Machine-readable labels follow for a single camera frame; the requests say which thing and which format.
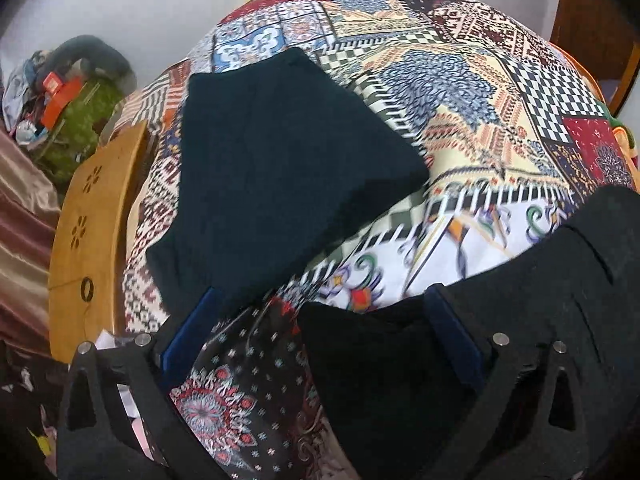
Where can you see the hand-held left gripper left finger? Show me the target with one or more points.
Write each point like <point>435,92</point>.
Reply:
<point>187,332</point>

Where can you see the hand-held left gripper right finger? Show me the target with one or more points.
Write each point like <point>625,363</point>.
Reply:
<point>457,335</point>

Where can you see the black pants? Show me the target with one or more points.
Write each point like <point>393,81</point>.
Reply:
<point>390,360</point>

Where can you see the dark teal pants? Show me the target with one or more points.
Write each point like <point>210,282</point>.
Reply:
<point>280,160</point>

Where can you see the wooden lap table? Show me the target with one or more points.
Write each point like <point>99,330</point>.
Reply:
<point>95,240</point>

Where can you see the striped brown curtain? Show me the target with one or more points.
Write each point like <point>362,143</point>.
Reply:
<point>22,240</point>

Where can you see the patchwork printed blanket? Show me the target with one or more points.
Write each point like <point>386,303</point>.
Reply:
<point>475,110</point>

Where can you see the green patterned laundry basket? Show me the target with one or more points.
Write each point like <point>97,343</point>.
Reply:
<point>82,130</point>

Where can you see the orange box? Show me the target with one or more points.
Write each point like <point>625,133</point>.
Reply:
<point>60,97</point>

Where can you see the grey neck pillow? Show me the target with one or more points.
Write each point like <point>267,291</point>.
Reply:
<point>107,57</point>

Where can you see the brown wooden door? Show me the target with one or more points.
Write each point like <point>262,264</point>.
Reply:
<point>595,25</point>

